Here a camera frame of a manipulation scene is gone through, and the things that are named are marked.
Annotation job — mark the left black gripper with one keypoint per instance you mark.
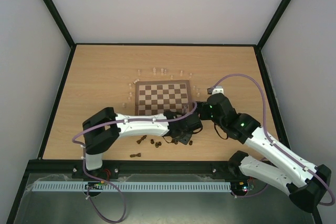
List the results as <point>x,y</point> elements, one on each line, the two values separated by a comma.
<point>185,139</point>

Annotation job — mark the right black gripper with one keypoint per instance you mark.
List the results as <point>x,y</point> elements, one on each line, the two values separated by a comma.
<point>203,111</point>

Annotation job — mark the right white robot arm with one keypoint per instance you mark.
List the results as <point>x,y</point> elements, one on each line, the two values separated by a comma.
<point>304,182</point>

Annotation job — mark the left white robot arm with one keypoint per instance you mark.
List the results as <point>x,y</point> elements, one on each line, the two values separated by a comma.
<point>105,127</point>

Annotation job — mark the wooden chess board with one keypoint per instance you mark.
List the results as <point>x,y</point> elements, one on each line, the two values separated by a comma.
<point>155,97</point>

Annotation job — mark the lying dark queen piece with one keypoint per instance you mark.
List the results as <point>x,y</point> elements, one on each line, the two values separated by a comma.
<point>141,139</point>

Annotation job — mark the lying dark king piece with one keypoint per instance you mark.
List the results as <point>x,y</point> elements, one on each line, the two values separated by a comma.
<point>135,155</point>

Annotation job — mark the white slotted cable duct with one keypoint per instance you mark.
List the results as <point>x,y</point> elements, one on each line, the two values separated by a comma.
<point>166,187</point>

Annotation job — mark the black metal frame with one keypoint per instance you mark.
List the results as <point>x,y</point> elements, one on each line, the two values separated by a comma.
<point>112,39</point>

